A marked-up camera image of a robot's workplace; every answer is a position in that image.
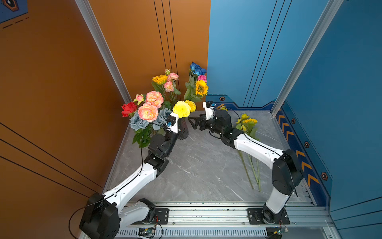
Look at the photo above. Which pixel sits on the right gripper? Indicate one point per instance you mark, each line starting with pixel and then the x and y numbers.
pixel 202 119

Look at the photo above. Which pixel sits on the yellow rose spray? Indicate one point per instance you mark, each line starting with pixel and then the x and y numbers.
pixel 245 168

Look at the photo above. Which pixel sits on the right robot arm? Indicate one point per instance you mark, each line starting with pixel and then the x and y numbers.
pixel 287 173

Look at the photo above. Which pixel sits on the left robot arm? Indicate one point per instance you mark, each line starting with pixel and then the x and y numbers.
pixel 106 213

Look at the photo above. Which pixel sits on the dark ribbed vase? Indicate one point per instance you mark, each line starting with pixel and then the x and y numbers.
pixel 183 131

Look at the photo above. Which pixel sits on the background bouquet in dark vase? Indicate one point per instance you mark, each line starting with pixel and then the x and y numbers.
pixel 166 93

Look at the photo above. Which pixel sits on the grey blue roses bunch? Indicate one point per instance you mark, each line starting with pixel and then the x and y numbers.
pixel 145 130

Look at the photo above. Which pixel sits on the red rose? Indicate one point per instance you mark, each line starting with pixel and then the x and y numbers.
pixel 129 109

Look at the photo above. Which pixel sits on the left circuit board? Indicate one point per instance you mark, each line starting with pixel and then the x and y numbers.
pixel 148 233

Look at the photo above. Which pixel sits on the circuit board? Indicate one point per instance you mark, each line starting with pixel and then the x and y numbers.
pixel 278 234
pixel 148 233

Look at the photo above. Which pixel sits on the right circuit board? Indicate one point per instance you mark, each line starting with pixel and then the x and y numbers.
pixel 278 234

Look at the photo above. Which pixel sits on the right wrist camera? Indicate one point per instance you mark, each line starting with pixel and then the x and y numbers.
pixel 209 107

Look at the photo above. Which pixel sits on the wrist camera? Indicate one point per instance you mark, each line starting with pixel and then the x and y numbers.
pixel 209 107
pixel 172 123

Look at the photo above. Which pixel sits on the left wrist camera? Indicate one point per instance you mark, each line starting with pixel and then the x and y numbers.
pixel 172 123

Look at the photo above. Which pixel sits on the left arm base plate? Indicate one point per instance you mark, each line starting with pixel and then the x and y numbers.
pixel 160 215

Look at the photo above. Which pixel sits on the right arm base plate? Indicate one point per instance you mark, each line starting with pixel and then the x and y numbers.
pixel 264 216

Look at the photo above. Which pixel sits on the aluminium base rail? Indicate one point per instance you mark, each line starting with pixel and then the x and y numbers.
pixel 230 220

